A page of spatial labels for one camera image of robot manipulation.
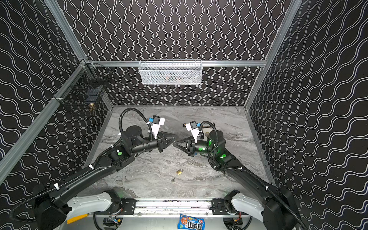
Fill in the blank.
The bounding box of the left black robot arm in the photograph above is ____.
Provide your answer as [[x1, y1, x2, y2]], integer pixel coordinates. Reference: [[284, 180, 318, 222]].
[[9, 108, 178, 230]]

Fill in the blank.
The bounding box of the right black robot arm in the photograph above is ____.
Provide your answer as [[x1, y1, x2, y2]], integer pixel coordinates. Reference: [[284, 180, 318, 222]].
[[173, 121, 308, 230]]

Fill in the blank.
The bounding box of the brass padlock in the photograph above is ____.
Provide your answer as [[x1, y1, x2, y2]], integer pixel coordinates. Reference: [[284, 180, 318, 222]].
[[176, 169, 184, 175]]

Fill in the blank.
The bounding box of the white mesh basket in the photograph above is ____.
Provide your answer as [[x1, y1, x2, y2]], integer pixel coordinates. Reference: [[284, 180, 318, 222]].
[[139, 59, 203, 85]]

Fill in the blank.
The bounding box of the m&m candy bag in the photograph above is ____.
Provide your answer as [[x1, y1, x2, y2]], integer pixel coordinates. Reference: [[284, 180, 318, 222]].
[[177, 214, 205, 230]]

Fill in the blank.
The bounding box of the brass item in basket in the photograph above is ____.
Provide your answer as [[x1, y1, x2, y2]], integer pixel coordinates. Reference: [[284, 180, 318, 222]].
[[89, 103, 96, 113]]

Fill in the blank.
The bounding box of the yellow block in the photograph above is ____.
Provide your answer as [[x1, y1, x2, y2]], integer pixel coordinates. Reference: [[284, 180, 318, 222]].
[[67, 214, 89, 224]]

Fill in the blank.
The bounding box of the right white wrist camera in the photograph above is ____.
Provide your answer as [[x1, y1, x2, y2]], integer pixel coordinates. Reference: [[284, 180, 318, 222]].
[[185, 121, 204, 143]]

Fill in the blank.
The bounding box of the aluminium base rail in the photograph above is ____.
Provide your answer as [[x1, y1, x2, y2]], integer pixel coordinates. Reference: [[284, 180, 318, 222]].
[[94, 197, 291, 218]]

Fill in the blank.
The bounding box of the black wire basket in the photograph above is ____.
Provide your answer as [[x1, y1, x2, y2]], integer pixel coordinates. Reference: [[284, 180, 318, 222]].
[[59, 63, 113, 117]]

